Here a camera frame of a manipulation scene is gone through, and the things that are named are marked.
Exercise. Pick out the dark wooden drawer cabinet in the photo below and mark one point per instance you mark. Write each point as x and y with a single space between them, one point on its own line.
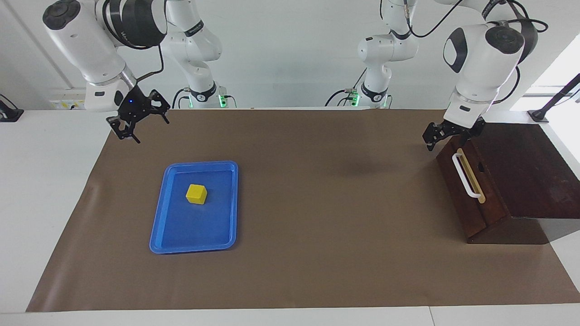
530 172

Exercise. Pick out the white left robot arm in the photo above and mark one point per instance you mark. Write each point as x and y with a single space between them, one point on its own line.
480 68

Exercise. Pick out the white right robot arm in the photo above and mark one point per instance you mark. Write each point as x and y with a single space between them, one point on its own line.
77 40

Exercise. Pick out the white wall power outlet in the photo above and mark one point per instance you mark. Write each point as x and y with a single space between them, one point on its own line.
65 105

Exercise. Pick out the dark wooden drawer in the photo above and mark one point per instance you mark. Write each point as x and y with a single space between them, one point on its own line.
485 217

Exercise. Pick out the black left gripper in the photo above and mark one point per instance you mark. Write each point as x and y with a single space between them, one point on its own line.
457 131

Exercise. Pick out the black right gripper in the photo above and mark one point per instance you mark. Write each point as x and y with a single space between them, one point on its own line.
133 106

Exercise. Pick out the brown table mat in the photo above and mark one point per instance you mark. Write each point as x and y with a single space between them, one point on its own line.
317 203

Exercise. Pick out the yellow cube block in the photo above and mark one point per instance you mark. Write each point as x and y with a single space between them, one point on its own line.
196 194

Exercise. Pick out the black table clamp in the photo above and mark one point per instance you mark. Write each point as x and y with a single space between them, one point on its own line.
9 113

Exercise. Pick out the blue plastic tray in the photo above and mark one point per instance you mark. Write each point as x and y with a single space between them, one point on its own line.
195 222

